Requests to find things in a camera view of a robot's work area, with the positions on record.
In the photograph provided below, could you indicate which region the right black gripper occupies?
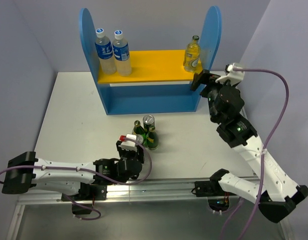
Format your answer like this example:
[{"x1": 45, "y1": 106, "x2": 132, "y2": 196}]
[{"x1": 190, "y1": 68, "x2": 238, "y2": 123}]

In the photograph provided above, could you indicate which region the clear soda bottle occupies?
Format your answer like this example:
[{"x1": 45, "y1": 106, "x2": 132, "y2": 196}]
[{"x1": 183, "y1": 35, "x2": 200, "y2": 72}]

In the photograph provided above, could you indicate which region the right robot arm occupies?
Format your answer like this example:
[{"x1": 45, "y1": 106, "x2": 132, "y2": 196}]
[{"x1": 190, "y1": 70, "x2": 308, "y2": 223}]

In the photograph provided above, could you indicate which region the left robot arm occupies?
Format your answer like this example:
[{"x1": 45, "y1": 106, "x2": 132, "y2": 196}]
[{"x1": 0, "y1": 137, "x2": 145, "y2": 200}]

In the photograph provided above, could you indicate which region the blue and yellow shelf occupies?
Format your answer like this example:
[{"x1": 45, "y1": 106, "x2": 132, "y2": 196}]
[{"x1": 79, "y1": 5, "x2": 222, "y2": 116}]

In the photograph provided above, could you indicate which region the right green glass bottle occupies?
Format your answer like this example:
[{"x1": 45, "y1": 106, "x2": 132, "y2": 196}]
[{"x1": 146, "y1": 126, "x2": 159, "y2": 150}]

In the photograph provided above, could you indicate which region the green glass bottle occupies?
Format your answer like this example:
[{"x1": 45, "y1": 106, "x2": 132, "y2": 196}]
[
  {"x1": 146, "y1": 126, "x2": 159, "y2": 150},
  {"x1": 132, "y1": 120, "x2": 146, "y2": 141}
]

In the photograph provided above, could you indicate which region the left green glass bottle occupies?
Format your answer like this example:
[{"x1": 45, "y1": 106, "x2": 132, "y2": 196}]
[{"x1": 132, "y1": 120, "x2": 146, "y2": 141}]

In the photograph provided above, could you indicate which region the rear black drink can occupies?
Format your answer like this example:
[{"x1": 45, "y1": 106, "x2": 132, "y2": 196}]
[{"x1": 143, "y1": 114, "x2": 155, "y2": 133}]

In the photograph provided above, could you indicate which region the right blue-label water bottle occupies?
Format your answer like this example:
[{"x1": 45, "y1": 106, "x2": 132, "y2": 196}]
[{"x1": 112, "y1": 30, "x2": 132, "y2": 77}]

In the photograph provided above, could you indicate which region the blue-label water bottle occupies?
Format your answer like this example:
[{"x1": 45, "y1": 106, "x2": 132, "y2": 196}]
[
  {"x1": 95, "y1": 28, "x2": 117, "y2": 75},
  {"x1": 112, "y1": 30, "x2": 132, "y2": 77}
]

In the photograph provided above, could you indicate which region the left blue-label water bottle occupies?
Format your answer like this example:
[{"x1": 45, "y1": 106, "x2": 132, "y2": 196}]
[{"x1": 95, "y1": 28, "x2": 117, "y2": 75}]

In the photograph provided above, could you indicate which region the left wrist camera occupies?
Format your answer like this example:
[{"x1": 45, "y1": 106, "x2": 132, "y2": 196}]
[{"x1": 119, "y1": 134, "x2": 144, "y2": 152}]

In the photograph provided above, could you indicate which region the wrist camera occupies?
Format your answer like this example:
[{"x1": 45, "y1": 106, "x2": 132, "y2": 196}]
[
  {"x1": 215, "y1": 63, "x2": 245, "y2": 86},
  {"x1": 119, "y1": 134, "x2": 144, "y2": 152}
]

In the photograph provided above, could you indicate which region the aluminium front rail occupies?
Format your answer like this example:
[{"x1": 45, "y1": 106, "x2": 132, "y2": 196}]
[{"x1": 17, "y1": 176, "x2": 281, "y2": 206}]

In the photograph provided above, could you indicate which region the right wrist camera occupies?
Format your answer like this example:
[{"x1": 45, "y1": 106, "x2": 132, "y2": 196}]
[{"x1": 215, "y1": 63, "x2": 245, "y2": 86}]

